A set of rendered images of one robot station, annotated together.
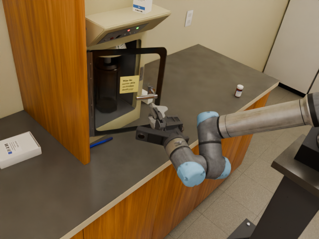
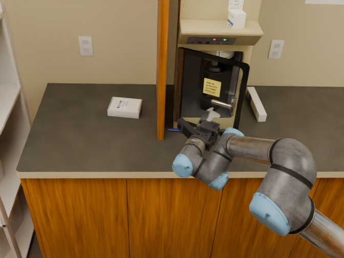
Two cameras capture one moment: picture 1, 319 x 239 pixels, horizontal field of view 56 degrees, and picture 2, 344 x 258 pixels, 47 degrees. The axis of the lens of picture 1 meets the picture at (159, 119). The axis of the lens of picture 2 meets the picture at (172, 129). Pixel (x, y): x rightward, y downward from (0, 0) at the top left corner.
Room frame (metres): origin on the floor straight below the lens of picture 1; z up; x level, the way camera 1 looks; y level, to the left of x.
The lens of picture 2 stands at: (-0.07, -0.81, 2.16)
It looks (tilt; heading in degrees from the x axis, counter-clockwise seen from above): 39 degrees down; 48
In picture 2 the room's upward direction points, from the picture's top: 3 degrees clockwise
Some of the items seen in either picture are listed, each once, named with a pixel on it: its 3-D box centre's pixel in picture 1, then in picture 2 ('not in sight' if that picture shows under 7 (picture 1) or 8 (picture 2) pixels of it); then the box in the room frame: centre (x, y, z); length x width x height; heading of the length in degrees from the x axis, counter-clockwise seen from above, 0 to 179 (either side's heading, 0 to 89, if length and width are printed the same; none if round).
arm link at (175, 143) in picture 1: (177, 148); (194, 147); (0.72, -0.07, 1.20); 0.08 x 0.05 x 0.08; 116
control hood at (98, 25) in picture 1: (129, 27); (219, 37); (1.04, 0.15, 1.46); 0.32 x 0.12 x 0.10; 142
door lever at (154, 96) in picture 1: (145, 94); (222, 102); (1.02, 0.07, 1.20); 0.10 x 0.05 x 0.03; 115
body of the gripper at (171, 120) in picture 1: (170, 133); (203, 135); (0.79, -0.04, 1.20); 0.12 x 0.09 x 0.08; 26
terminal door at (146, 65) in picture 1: (126, 94); (209, 95); (1.01, 0.15, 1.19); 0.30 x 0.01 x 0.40; 115
